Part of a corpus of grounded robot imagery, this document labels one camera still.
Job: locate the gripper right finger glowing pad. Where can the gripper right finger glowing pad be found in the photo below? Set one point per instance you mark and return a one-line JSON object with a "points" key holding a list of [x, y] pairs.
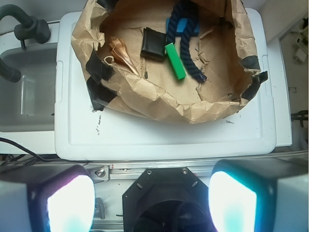
{"points": [[260, 195]]}

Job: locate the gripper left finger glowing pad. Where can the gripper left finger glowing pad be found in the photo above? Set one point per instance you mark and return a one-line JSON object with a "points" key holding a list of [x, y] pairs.
{"points": [[46, 198]]}

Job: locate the green rectangular block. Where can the green rectangular block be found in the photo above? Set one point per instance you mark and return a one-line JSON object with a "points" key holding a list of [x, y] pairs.
{"points": [[175, 61]]}

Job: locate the blue rectangular block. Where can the blue rectangular block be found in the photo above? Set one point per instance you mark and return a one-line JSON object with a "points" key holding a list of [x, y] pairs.
{"points": [[181, 26]]}

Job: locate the crumpled brown paper bag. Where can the crumpled brown paper bag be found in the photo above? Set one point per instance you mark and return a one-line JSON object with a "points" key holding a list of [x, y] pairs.
{"points": [[222, 68]]}

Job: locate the brown spiral seashell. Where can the brown spiral seashell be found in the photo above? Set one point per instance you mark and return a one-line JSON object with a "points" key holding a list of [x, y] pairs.
{"points": [[120, 53]]}

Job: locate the metal corner bracket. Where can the metal corner bracket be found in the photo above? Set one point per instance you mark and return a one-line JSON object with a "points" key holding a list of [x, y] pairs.
{"points": [[99, 209]]}

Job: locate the aluminium extrusion rail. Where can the aluminium extrusion rail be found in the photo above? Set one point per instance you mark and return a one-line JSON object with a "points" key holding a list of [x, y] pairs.
{"points": [[102, 172]]}

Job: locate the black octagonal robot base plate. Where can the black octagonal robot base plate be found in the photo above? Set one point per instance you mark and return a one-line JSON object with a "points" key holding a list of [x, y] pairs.
{"points": [[167, 200]]}

